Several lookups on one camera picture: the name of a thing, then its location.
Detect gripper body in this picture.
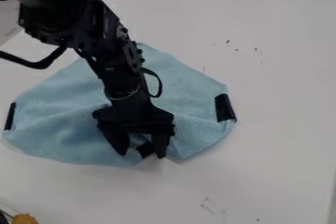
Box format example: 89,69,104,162
90,93,177,137

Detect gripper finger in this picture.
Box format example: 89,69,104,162
149,131,173,160
100,126,132,156

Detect yellow toy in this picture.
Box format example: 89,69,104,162
10,212,40,224

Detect light blue cloth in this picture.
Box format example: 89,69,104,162
1,41,240,167

